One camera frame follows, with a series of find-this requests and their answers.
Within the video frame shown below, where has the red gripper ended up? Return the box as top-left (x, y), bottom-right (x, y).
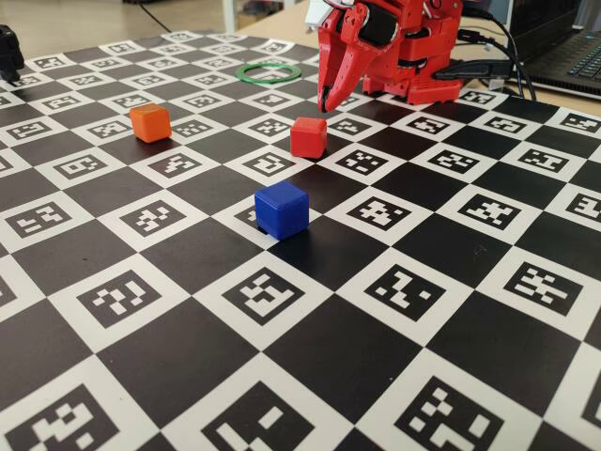
top-left (318, 0), bottom-right (406, 113)

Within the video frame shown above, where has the red cube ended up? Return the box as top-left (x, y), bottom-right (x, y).
top-left (289, 117), bottom-right (328, 160)

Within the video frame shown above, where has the blue cube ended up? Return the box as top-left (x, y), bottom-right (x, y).
top-left (254, 179), bottom-right (311, 241)

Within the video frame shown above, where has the orange cube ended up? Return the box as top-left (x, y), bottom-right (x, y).
top-left (130, 103), bottom-right (173, 144)

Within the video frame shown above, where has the black laptop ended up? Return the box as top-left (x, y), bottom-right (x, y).
top-left (509, 0), bottom-right (601, 91)

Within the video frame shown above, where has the black white marker board mat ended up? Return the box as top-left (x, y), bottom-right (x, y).
top-left (0, 28), bottom-right (601, 451)

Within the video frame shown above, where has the black tripod head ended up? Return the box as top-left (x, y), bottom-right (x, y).
top-left (0, 25), bottom-right (26, 86)

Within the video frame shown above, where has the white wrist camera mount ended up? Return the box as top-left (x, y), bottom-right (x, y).
top-left (303, 0), bottom-right (342, 30)

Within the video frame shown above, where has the green ring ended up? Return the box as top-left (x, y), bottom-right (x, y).
top-left (235, 62), bottom-right (303, 86)

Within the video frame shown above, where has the black cable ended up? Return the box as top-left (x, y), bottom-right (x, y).
top-left (456, 28), bottom-right (513, 55)
top-left (462, 9), bottom-right (539, 101)

